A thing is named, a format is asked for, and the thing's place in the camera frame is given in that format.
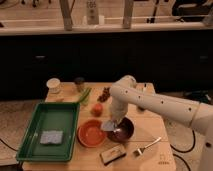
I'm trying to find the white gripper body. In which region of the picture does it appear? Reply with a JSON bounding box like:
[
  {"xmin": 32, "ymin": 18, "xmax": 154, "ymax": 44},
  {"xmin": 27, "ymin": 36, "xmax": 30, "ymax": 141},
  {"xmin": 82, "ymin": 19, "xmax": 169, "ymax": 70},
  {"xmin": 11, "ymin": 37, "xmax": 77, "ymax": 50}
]
[{"xmin": 110, "ymin": 103, "xmax": 127, "ymax": 124}]

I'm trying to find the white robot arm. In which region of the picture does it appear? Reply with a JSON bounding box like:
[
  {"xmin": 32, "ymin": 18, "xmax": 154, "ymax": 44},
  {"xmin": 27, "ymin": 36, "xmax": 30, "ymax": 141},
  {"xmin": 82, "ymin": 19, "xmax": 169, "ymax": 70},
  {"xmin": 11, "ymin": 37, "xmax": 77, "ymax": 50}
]
[{"xmin": 110, "ymin": 75, "xmax": 213, "ymax": 171}]

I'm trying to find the dark purple bowl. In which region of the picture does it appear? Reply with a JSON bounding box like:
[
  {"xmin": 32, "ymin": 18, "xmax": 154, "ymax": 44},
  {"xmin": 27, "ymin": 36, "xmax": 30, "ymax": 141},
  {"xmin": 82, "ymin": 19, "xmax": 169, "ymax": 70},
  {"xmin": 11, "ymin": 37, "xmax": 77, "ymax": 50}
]
[{"xmin": 107, "ymin": 118, "xmax": 134, "ymax": 143}]

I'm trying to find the red bowl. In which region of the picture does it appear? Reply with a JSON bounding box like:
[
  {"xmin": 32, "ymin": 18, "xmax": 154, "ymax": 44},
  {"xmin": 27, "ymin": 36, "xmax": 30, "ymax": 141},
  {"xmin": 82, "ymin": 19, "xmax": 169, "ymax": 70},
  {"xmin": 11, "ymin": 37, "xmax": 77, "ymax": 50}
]
[{"xmin": 77, "ymin": 119, "xmax": 107, "ymax": 148}]

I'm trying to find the dark grapes bunch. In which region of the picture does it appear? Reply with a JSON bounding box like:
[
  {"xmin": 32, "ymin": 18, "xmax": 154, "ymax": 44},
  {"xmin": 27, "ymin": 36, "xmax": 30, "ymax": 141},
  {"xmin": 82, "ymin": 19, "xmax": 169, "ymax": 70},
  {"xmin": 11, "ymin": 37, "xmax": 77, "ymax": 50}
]
[{"xmin": 98, "ymin": 87, "xmax": 110, "ymax": 103}]

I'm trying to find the orange tomato toy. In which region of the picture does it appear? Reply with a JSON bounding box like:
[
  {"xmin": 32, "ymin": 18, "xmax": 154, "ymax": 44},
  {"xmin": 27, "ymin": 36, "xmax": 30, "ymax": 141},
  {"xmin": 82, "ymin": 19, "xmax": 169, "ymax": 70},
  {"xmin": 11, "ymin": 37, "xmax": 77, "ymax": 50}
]
[{"xmin": 92, "ymin": 103, "xmax": 103, "ymax": 116}]

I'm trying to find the green cucumber toy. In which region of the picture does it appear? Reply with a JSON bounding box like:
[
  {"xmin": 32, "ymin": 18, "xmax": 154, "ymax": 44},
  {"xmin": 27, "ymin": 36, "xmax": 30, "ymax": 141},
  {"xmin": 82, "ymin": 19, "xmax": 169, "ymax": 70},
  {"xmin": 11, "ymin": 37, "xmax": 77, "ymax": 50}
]
[{"xmin": 77, "ymin": 87, "xmax": 91, "ymax": 103}]

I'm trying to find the silver fork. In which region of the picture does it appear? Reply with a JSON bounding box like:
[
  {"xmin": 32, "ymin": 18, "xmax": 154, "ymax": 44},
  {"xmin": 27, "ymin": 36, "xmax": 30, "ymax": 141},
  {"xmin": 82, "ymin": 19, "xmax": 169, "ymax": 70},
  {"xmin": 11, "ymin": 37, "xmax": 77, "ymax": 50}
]
[{"xmin": 133, "ymin": 137, "xmax": 162, "ymax": 157}]

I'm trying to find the wooden block brush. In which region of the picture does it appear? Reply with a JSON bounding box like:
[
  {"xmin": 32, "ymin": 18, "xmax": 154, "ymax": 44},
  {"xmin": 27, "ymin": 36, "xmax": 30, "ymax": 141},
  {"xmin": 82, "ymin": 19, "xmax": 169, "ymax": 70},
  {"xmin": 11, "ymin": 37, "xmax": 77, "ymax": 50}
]
[{"xmin": 100, "ymin": 144, "xmax": 126, "ymax": 165}]

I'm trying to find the dark capped spice jar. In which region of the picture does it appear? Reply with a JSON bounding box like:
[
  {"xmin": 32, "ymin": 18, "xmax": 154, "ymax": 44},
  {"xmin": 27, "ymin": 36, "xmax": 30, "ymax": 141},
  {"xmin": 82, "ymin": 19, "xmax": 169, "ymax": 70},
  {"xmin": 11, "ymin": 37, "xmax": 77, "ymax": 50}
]
[{"xmin": 74, "ymin": 77, "xmax": 85, "ymax": 92}]

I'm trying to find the green plastic tray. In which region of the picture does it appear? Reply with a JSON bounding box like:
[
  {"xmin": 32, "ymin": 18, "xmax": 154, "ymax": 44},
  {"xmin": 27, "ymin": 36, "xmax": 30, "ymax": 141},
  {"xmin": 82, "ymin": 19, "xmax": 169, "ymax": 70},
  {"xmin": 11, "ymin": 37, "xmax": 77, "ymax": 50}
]
[{"xmin": 16, "ymin": 102, "xmax": 80, "ymax": 162}]

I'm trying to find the blue sponge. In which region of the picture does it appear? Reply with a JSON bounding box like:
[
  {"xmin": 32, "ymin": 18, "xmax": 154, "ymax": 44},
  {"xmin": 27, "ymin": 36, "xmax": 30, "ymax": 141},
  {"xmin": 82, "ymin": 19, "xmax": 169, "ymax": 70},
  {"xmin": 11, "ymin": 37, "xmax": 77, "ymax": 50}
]
[{"xmin": 40, "ymin": 130, "xmax": 63, "ymax": 144}]

